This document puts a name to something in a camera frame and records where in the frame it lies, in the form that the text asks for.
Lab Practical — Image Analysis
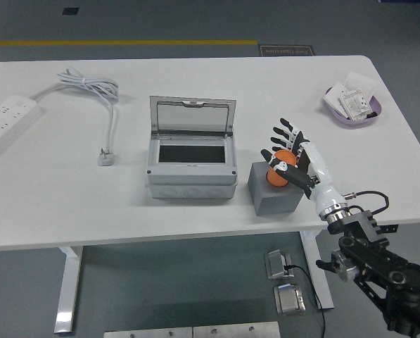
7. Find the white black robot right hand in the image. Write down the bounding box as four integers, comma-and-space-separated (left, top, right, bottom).
261, 118, 347, 215

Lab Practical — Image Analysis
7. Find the orange cylindrical battery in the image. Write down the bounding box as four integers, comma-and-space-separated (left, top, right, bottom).
265, 149, 298, 188

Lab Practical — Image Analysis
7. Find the grey electrical enclosure box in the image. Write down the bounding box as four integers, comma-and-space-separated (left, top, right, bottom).
145, 134, 239, 200

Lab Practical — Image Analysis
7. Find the smoky transparent box lid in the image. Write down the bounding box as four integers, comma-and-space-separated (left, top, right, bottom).
149, 94, 238, 137

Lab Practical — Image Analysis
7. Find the grey cube holder block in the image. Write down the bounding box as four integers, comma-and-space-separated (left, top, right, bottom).
248, 161, 308, 217

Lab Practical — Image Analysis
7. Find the purple plastic tray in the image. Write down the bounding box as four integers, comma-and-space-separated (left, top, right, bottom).
323, 86, 384, 129

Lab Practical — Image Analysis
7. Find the white printed socket panel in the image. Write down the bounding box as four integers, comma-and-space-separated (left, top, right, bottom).
338, 87, 372, 121

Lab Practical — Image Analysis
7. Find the white flat card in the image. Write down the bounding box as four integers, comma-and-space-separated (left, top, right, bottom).
324, 82, 348, 115

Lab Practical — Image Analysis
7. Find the white right table leg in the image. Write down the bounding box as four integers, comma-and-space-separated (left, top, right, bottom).
299, 230, 335, 311

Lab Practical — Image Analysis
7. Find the white table leg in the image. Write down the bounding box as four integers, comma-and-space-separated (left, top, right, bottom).
299, 230, 335, 311
53, 246, 84, 334

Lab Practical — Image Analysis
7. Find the white square packet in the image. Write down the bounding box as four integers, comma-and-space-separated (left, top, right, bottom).
343, 72, 378, 96

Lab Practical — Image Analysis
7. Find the silver floor socket with plug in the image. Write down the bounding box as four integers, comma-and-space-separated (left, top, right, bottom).
265, 249, 295, 280

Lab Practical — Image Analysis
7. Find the dark floor sign with text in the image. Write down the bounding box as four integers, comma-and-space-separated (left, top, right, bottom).
257, 44, 316, 57

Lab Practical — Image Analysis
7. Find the silver floor socket closed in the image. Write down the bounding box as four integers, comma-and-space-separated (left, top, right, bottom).
273, 283, 307, 315

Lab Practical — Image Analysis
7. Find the white left table leg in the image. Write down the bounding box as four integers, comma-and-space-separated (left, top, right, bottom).
53, 246, 84, 334

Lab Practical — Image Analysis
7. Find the white power strip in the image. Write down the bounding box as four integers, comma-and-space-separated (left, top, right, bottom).
0, 94, 44, 165

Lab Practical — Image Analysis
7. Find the black floor cable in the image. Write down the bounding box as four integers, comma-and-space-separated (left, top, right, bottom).
284, 264, 327, 338

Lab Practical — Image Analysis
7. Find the grey metal base plate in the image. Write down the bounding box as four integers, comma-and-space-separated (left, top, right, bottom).
192, 321, 281, 338
103, 327, 193, 338

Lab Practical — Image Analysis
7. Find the white power cord with plug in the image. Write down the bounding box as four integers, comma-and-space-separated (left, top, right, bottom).
30, 68, 121, 167

